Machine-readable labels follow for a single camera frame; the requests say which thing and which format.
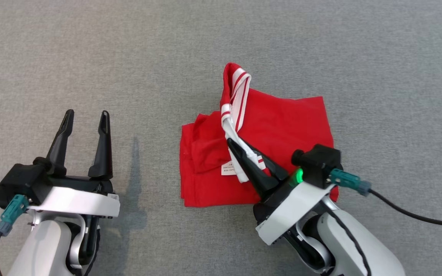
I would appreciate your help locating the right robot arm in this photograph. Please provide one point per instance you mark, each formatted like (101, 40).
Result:
(359, 249)

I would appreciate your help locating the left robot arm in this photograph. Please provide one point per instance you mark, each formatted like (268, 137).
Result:
(40, 249)

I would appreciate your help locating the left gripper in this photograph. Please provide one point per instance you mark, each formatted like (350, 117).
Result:
(75, 201)

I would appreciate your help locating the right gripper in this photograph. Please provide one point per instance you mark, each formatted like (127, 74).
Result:
(290, 209)

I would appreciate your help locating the red white sports garment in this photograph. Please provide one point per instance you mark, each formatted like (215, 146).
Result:
(290, 122)

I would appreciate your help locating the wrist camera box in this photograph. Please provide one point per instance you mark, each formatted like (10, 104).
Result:
(319, 163)
(19, 184)

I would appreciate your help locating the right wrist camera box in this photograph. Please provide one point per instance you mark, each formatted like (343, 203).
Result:
(319, 163)

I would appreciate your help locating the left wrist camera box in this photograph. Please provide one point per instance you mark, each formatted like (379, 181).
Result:
(19, 184)

